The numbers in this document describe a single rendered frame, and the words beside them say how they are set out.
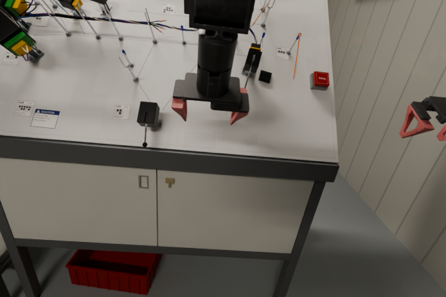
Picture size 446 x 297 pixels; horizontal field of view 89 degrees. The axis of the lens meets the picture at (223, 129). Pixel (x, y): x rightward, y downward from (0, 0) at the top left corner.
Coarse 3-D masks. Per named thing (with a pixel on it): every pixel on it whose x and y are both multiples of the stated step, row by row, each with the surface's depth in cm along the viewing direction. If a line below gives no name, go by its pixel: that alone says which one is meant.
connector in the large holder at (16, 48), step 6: (18, 36) 61; (24, 36) 62; (6, 42) 60; (12, 42) 61; (18, 42) 61; (24, 42) 62; (30, 42) 64; (12, 48) 61; (18, 48) 61; (24, 48) 62; (30, 48) 64; (18, 54) 64; (24, 54) 64
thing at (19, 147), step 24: (0, 144) 67; (24, 144) 67; (48, 144) 67; (72, 144) 68; (96, 144) 69; (168, 168) 72; (192, 168) 72; (216, 168) 72; (240, 168) 72; (264, 168) 72; (288, 168) 72; (312, 168) 73; (336, 168) 73
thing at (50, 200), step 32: (0, 160) 74; (32, 160) 74; (0, 192) 79; (32, 192) 79; (64, 192) 79; (96, 192) 80; (128, 192) 80; (32, 224) 85; (64, 224) 85; (96, 224) 86; (128, 224) 86
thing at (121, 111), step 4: (116, 104) 72; (120, 104) 72; (116, 108) 72; (120, 108) 72; (124, 108) 72; (128, 108) 72; (116, 112) 71; (120, 112) 72; (124, 112) 72; (128, 112) 72; (116, 116) 71; (120, 116) 71; (124, 116) 71; (128, 116) 71
